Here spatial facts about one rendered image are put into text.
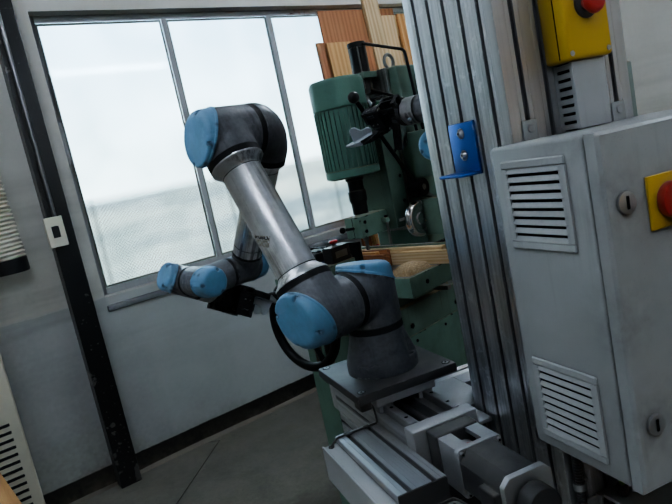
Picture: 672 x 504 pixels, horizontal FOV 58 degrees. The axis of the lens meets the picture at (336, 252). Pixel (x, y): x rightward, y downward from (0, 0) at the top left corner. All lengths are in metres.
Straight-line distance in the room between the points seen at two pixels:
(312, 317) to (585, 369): 0.47
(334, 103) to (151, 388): 1.79
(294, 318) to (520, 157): 0.50
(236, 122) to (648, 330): 0.83
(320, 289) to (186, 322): 2.06
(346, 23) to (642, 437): 3.21
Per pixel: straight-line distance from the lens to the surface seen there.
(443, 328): 1.94
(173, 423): 3.21
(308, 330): 1.11
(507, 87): 0.97
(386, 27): 3.96
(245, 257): 1.51
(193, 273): 1.48
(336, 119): 1.89
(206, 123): 1.22
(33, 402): 3.00
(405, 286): 1.71
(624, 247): 0.81
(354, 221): 1.94
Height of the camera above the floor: 1.26
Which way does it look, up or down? 8 degrees down
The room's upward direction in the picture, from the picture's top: 12 degrees counter-clockwise
